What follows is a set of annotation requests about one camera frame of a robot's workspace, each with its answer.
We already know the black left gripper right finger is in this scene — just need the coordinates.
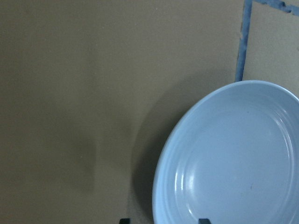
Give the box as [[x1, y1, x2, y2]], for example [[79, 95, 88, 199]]
[[199, 218, 211, 224]]

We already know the blue round plate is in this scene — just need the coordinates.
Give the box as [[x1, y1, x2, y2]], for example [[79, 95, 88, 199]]
[[152, 80, 299, 224]]

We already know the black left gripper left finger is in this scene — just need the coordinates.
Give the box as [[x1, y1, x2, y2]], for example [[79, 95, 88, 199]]
[[119, 218, 130, 224]]

